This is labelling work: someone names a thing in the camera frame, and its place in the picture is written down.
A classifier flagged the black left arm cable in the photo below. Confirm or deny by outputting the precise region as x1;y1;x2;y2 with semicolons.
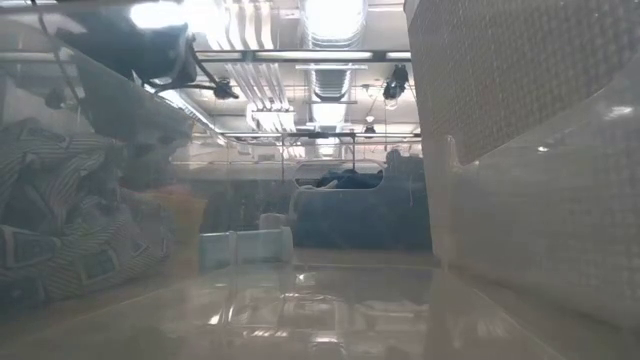
154;47;242;101

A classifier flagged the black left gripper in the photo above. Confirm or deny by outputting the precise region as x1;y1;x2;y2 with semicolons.
54;9;200;87

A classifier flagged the clear plastic container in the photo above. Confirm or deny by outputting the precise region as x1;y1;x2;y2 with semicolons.
0;7;640;360

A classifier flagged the black overhead camera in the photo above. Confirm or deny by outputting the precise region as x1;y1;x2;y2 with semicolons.
381;64;412;109

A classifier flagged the grey patterned cloth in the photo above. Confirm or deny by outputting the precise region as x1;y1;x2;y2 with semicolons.
0;116;174;307

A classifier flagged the white textured plastic bin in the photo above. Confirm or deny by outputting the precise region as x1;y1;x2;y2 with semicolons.
403;0;640;332

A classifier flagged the silver ceiling duct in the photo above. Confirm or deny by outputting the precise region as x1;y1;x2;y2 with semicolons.
298;0;370;117

